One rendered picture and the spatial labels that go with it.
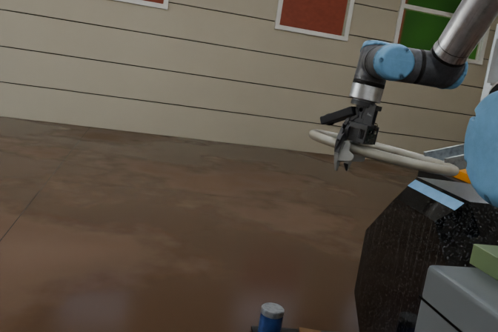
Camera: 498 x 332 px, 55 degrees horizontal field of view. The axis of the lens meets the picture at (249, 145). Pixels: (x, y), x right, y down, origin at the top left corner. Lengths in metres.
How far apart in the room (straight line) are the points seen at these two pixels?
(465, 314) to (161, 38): 6.95
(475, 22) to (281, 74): 6.64
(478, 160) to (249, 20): 7.07
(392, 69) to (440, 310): 0.64
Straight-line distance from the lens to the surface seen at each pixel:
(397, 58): 1.27
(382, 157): 1.40
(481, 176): 0.69
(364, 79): 1.39
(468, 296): 0.79
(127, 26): 7.49
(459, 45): 1.27
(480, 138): 0.69
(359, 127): 1.39
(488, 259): 0.89
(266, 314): 2.15
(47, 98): 7.62
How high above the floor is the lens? 1.11
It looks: 8 degrees down
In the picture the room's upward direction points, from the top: 9 degrees clockwise
